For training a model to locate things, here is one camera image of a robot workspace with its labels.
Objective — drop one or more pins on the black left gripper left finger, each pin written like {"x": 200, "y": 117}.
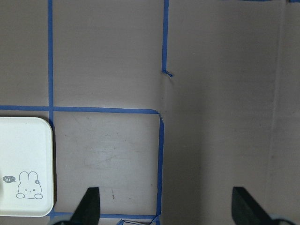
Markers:
{"x": 88, "y": 210}

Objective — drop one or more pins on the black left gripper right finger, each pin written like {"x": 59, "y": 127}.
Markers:
{"x": 245, "y": 209}

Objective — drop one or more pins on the cream plastic tray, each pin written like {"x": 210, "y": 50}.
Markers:
{"x": 26, "y": 167}

